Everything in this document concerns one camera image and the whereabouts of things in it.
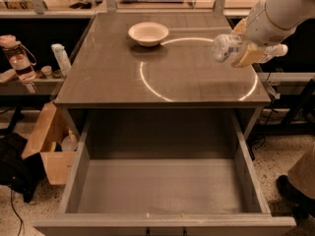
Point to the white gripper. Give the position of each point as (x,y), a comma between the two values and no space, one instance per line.
(260,28)

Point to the clear plastic water bottle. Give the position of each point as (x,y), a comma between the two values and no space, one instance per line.
(226,48)

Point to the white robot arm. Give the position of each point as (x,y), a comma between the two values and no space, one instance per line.
(288,14)

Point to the grey cabinet with top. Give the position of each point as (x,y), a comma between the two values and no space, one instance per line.
(172,100)

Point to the open grey top drawer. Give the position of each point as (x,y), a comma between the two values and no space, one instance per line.
(208,196)

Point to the white bottle on shelf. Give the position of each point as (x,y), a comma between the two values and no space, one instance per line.
(61,58)

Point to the pink lidded drink bottle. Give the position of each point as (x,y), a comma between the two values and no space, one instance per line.
(19,57)

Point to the white paper bowl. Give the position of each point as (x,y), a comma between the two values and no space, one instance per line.
(148,34)

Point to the beige trouser leg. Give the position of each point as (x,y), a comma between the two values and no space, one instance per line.
(302,174)

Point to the black shoe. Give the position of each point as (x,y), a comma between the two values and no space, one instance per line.
(303,207)

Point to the small jar on shelf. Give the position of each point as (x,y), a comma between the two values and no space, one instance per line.
(47,71)

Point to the open cardboard box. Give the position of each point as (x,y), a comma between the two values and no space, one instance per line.
(50,139)

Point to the black bag on floor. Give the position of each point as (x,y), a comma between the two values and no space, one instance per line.
(20,175)

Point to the black drawer handle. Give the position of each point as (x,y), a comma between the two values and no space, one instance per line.
(167,231)

